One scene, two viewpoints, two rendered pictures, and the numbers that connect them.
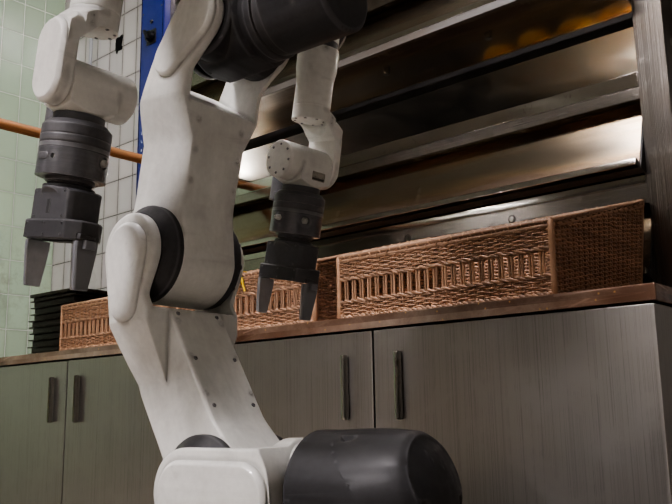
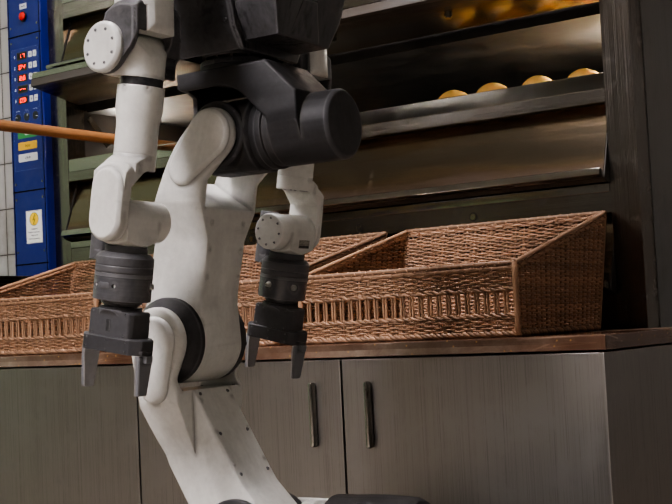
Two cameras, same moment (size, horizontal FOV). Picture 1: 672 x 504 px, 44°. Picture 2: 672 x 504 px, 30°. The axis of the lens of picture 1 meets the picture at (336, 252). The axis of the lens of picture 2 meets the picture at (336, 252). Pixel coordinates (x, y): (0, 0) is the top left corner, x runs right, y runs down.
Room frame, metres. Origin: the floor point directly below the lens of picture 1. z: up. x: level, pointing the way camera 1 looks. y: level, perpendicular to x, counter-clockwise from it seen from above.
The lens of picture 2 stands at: (-0.91, 0.23, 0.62)
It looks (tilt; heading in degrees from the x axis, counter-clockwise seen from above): 3 degrees up; 353
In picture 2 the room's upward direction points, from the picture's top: 3 degrees counter-clockwise
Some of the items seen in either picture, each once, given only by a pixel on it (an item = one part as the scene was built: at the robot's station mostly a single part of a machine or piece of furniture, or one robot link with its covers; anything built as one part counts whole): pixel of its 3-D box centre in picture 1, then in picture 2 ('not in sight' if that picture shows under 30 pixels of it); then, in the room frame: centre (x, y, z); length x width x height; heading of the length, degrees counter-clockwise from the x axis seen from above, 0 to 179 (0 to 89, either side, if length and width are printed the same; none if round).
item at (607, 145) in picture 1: (357, 201); (299, 180); (2.50, -0.07, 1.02); 1.79 x 0.11 x 0.19; 49
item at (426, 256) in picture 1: (492, 259); (455, 276); (1.88, -0.36, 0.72); 0.56 x 0.49 x 0.28; 48
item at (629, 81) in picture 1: (361, 159); (302, 130); (2.52, -0.09, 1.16); 1.80 x 0.06 x 0.04; 49
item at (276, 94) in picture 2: (268, 2); (271, 116); (1.12, 0.09, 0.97); 0.28 x 0.13 x 0.18; 53
